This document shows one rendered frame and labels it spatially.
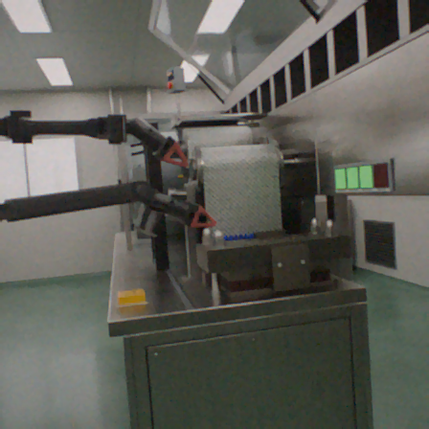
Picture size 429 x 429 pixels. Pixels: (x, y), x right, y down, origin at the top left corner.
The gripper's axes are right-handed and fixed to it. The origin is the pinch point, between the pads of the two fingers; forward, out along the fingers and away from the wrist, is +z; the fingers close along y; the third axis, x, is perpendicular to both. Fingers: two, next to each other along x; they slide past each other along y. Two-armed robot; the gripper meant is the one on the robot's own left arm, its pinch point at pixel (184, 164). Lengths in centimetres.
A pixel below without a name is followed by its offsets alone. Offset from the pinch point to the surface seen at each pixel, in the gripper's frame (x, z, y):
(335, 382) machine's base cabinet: -26, 61, 35
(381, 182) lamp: 16, 31, 49
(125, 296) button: -39.5, 5.5, 19.4
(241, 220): -4.1, 23.2, 7.2
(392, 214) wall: 136, 253, -281
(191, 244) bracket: -18.9, 16.8, -1.2
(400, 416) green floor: -27, 165, -43
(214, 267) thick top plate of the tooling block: -20.2, 18.1, 26.7
